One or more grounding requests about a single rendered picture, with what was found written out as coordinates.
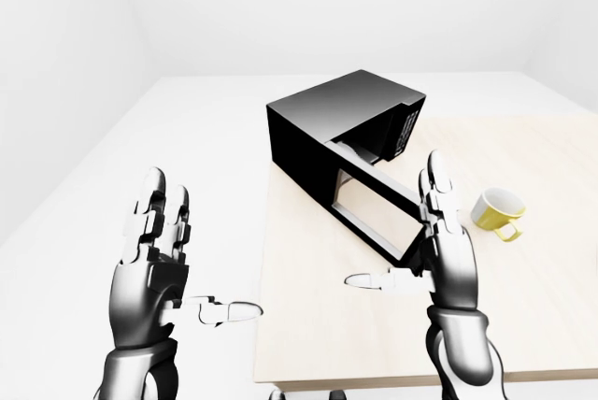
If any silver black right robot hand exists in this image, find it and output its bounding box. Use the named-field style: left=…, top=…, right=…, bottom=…
left=344, top=150, right=481, bottom=315

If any black microwave door with window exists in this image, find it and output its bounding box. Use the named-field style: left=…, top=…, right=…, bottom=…
left=322, top=136, right=430, bottom=268

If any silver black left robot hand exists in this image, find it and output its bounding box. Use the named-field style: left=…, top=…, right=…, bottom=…
left=107, top=166, right=264, bottom=351

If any black microwave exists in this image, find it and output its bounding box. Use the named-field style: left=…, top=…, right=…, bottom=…
left=265, top=70, right=428, bottom=212

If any yellow and white mug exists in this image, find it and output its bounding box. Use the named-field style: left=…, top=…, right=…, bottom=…
left=469, top=187, right=528, bottom=243

